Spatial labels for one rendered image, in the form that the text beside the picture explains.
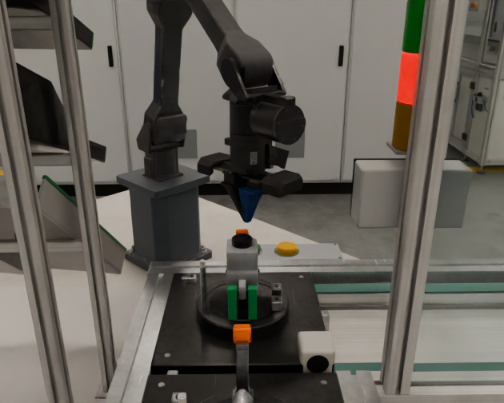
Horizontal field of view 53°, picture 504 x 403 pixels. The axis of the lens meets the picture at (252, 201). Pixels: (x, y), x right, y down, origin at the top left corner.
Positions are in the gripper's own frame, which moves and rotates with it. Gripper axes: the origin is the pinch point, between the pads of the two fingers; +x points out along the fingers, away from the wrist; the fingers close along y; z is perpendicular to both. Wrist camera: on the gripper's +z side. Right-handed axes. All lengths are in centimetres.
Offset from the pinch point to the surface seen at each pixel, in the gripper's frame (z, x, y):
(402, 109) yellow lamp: -8.5, -20.8, -29.4
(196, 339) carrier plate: -19.3, 12.7, -8.2
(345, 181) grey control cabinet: 263, 96, 138
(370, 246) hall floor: 198, 107, 78
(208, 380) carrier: -23.8, 12.7, -15.3
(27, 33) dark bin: -26.9, -27.1, 13.3
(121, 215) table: 13, 23, 59
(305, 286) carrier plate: 2.0, 12.5, -11.1
